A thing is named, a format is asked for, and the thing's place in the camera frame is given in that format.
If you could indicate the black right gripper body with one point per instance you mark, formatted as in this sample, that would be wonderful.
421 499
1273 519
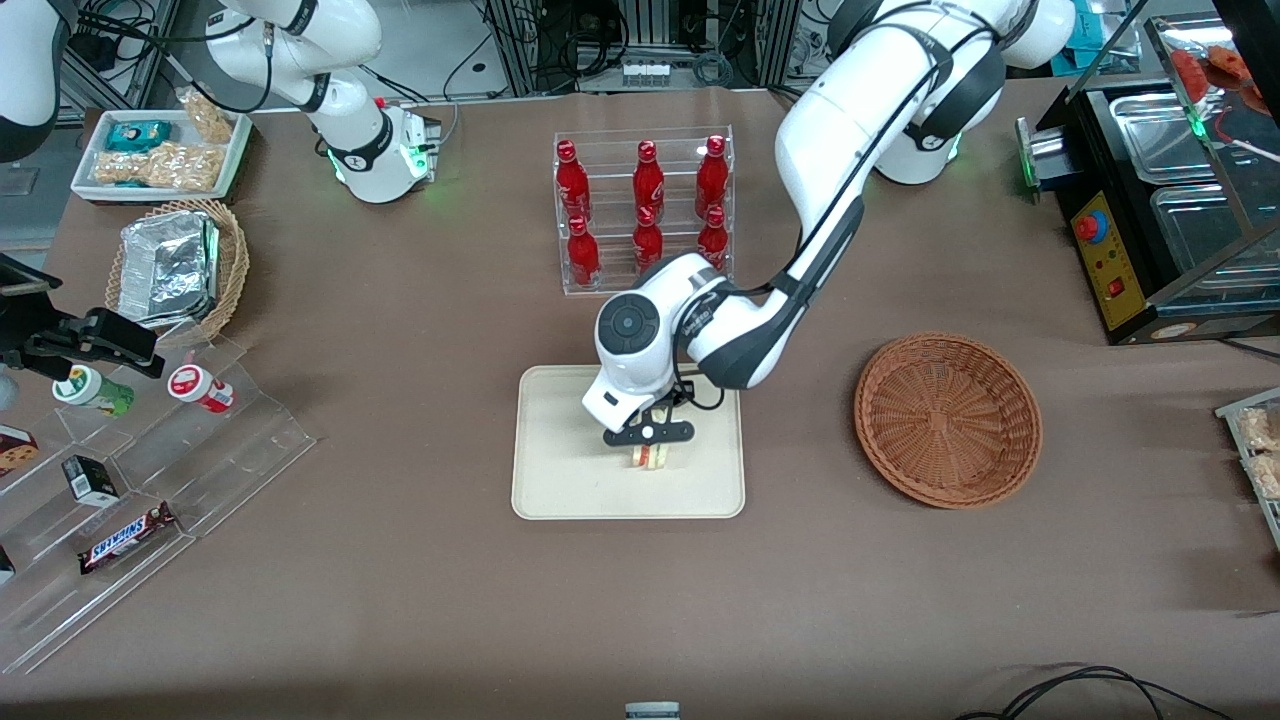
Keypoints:
62 335

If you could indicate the triangular sandwich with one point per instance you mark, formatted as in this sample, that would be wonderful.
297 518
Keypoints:
648 457

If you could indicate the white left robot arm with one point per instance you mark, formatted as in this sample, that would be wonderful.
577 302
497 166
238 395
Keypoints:
850 120

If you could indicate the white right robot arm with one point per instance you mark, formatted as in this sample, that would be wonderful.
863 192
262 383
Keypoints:
290 60

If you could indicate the cream plastic tray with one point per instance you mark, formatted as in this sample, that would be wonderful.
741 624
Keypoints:
560 450

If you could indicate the light wicker basket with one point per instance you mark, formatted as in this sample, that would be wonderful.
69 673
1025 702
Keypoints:
236 270

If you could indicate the white rectangular snack tray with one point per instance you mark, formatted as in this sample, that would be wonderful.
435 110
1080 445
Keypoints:
88 162

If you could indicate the round brown wicker basket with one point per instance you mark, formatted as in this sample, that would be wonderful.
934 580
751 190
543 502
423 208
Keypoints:
950 420

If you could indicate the green yogurt drink bottle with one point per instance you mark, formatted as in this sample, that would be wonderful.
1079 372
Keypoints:
95 390

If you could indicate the red yogurt drink bottle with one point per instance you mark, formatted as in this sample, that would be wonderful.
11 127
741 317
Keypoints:
200 388

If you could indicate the small black carton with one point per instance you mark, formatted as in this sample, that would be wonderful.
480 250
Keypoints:
92 482

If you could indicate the brown cookie box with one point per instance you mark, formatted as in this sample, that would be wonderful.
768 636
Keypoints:
15 452

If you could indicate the clear acrylic stepped stand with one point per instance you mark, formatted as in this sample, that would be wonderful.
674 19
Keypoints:
230 470

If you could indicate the large clear peanut bag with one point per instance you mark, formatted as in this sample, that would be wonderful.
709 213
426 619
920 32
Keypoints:
160 168

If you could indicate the red cola bottle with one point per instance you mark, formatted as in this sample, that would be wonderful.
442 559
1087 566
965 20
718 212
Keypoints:
648 180
583 258
711 180
712 240
572 185
647 245

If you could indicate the Snickers chocolate bar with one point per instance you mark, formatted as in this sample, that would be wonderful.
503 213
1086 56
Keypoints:
125 538

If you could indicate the teal snack packet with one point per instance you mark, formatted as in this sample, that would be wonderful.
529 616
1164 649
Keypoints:
138 135

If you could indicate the small clear peanut bag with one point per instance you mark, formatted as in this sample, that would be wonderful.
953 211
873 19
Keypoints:
208 118

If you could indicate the dark snack pack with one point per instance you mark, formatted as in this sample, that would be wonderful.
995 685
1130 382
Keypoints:
5 565

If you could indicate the grey device at table edge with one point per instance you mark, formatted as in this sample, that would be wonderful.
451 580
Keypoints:
652 711

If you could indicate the clear acrylic bottle rack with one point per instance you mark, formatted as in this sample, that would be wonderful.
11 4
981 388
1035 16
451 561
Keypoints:
612 175

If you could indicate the white power strip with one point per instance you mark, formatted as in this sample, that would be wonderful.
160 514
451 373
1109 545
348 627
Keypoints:
645 73

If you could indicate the red emergency stop button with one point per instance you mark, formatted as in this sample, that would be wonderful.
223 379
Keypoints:
1092 228

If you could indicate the black food warmer case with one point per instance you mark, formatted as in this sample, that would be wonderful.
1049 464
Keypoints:
1170 300

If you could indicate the wrapped pastry pack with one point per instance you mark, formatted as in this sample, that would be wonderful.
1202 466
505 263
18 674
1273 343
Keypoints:
1262 428
1268 476

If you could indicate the red food in warmer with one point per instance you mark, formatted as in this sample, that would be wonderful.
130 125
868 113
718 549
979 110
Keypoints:
1192 70

